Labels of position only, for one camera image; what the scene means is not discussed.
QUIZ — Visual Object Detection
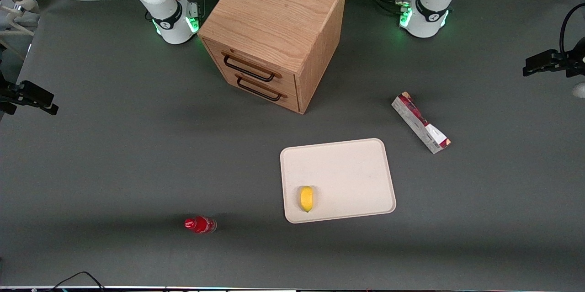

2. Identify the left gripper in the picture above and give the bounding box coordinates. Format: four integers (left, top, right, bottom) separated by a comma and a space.
523, 49, 585, 79

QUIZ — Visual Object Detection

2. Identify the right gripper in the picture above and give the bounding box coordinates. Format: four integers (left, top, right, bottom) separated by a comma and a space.
0, 71, 59, 116

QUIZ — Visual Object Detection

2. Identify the red cookie box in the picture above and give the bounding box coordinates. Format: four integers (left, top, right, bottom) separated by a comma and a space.
392, 92, 452, 154

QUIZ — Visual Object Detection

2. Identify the beige plastic tray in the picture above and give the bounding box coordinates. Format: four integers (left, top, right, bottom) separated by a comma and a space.
280, 138, 397, 224

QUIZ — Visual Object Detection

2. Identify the red plastic bottle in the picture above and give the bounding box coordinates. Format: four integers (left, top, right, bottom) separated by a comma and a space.
184, 216, 217, 234

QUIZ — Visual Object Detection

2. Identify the oak wooden drawer cabinet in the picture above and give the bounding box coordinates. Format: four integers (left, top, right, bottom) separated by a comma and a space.
197, 0, 347, 115

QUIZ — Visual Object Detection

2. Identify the yellow lemon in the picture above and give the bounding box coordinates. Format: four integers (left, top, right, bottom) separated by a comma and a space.
300, 186, 314, 213

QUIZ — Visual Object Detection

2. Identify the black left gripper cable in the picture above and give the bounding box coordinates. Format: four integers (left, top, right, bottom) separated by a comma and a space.
559, 3, 585, 55

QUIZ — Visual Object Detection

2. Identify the white hose bundle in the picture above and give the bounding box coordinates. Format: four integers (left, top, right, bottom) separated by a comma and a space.
0, 0, 41, 37

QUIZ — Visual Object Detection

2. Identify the black thin loose cable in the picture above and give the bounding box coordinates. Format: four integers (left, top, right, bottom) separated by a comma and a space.
45, 271, 106, 292

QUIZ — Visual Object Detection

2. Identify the large black drawer handle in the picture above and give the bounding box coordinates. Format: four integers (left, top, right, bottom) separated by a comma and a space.
223, 53, 277, 83

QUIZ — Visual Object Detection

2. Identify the small black drawer handle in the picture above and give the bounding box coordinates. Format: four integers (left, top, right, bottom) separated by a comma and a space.
236, 76, 283, 102

